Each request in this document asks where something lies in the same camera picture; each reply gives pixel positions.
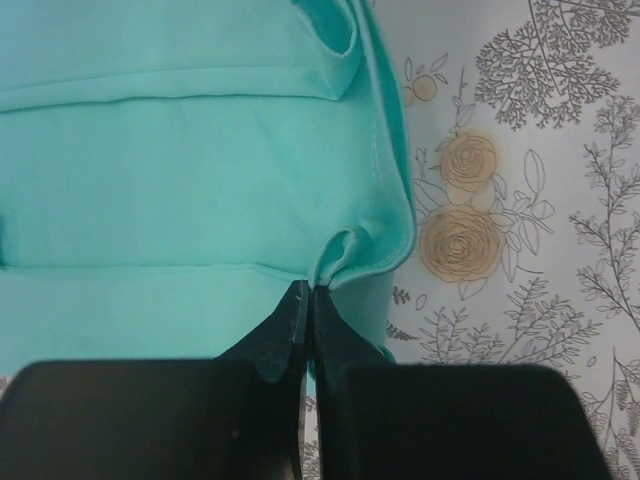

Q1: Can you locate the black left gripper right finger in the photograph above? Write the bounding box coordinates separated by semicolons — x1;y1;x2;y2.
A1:
310;288;610;479

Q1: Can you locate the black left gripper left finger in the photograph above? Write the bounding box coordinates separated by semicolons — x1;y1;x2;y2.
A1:
1;281;307;479

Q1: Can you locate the teal green t-shirt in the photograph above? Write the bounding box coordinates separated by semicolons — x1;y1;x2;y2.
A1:
1;1;416;377

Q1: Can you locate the floral patterned table mat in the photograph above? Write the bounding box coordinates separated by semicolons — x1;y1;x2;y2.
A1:
297;1;639;479

